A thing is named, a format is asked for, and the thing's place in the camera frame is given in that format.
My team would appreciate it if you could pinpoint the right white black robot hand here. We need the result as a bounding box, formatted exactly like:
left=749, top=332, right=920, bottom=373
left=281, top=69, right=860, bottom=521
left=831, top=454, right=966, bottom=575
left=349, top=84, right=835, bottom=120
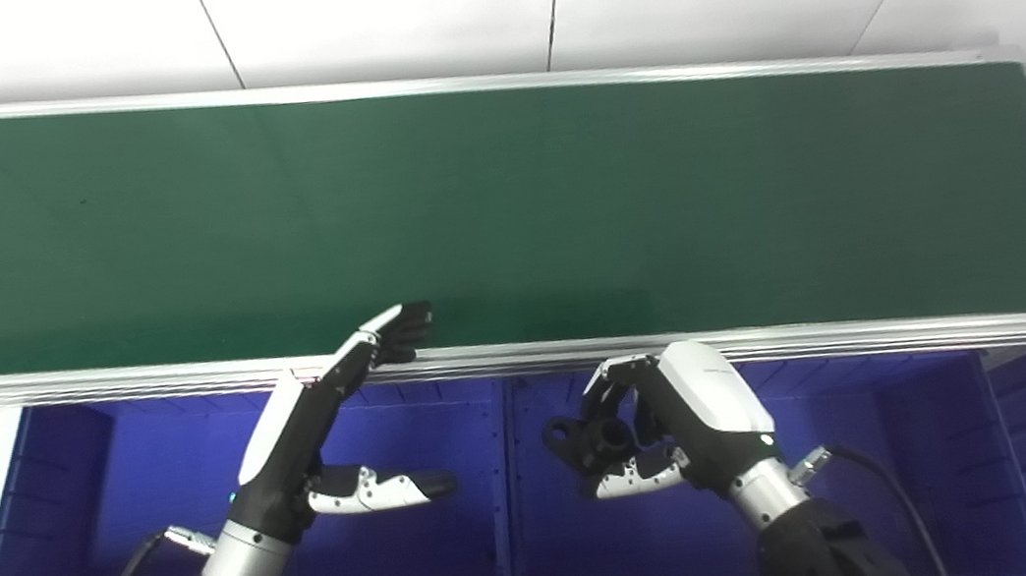
left=571, top=329, right=788, bottom=516

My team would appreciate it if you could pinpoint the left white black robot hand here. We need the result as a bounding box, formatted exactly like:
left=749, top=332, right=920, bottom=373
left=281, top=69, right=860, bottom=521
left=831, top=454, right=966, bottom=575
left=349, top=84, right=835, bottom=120
left=206, top=299, right=464, bottom=553

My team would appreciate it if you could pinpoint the black flanged machine part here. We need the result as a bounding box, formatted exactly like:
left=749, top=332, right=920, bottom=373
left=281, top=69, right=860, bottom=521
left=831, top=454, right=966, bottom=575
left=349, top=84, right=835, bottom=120
left=541, top=406, right=642, bottom=483

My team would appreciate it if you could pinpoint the green conveyor belt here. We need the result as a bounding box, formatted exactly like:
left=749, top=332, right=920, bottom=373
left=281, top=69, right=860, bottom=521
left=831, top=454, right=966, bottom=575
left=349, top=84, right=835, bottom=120
left=0, top=0, right=1026, bottom=458

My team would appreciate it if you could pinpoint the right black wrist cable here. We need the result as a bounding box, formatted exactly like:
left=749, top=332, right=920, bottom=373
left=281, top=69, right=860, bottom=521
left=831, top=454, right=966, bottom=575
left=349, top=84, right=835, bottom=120
left=785, top=432, right=950, bottom=576

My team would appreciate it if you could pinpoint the aluminium conveyor side rail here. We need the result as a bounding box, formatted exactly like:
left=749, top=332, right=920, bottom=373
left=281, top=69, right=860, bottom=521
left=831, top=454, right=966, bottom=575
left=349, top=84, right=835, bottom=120
left=0, top=0, right=1026, bottom=198
left=0, top=232, right=1026, bottom=492

